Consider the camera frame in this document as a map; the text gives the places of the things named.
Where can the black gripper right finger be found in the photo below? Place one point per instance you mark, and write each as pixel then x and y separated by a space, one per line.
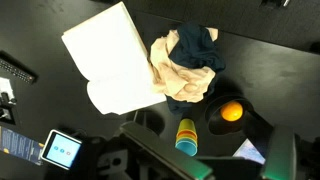
pixel 276 143

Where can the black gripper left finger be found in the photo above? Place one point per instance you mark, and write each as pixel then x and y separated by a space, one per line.
pixel 147 147

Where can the blue plastic cup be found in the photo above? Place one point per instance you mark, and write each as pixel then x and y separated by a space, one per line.
pixel 187 147

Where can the orange plastic cup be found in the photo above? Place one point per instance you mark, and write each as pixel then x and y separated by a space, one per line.
pixel 187 134

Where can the yellow plastic cup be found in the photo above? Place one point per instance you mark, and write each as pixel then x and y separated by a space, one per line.
pixel 186 125

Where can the black bowl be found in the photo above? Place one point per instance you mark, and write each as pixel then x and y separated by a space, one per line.
pixel 217 125

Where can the blue white booklet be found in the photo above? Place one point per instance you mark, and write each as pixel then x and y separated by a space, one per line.
pixel 248 151

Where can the orange ball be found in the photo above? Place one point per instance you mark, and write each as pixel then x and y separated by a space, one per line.
pixel 231 111

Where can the beige crumpled cloth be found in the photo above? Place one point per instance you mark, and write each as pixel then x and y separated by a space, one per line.
pixel 176 81

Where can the dark blue crumpled cloth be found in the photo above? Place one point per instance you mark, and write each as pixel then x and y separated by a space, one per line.
pixel 195 49

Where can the white tablet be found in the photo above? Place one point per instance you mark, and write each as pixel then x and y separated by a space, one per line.
pixel 60 149

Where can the open white book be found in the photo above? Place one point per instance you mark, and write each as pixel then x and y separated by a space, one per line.
pixel 108 51

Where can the black remote control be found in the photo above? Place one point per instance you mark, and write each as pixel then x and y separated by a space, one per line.
pixel 17 71

